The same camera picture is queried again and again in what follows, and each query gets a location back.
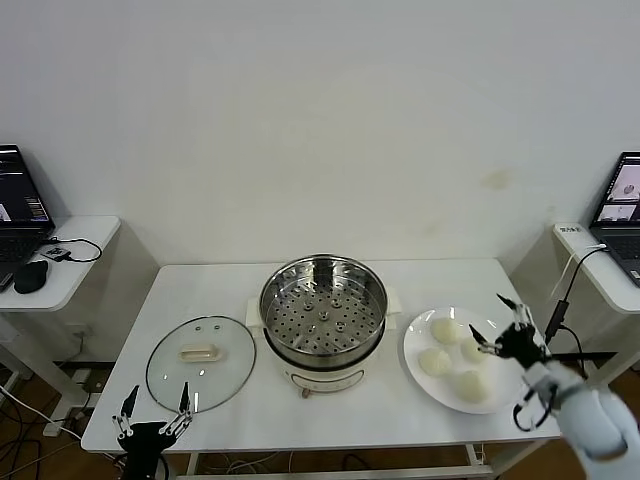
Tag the white floor power strip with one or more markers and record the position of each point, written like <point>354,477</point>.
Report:
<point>57,428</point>

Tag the black laptop with dark screen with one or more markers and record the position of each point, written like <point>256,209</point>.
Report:
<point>20,190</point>

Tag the white main table frame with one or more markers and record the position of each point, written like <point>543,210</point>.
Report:
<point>350,474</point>

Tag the round glass pot lid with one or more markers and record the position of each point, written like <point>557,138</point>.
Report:
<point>220,380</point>

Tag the white wall socket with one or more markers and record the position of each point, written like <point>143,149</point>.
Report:
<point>81,330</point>

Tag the white side table with mouse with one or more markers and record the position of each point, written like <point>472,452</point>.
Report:
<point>85,230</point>

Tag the cream electric cooker base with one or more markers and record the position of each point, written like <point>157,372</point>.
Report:
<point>325,382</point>

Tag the white steamed baozi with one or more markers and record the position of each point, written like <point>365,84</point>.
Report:
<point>445,331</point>
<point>434,361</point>
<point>472,352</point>
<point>471,386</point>

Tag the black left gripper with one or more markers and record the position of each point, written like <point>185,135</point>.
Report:
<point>145,442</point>

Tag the small black labelled device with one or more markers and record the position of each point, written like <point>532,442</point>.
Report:
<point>56,253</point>

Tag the white side table with strip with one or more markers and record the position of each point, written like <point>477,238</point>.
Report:
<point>605,282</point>

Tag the black computer mouse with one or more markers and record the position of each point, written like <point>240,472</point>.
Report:
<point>31,277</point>

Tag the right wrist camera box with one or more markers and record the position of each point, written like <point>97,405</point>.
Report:
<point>542,384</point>

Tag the grey laptop with bright windows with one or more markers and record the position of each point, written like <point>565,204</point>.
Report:
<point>620,245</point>

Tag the round white plate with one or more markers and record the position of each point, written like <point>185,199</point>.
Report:
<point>435,392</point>

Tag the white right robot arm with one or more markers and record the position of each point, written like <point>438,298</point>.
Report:
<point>595,417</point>

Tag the stainless steel steamer basket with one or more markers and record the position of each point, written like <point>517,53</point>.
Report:
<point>325,320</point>

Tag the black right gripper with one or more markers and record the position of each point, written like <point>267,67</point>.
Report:
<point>520,346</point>

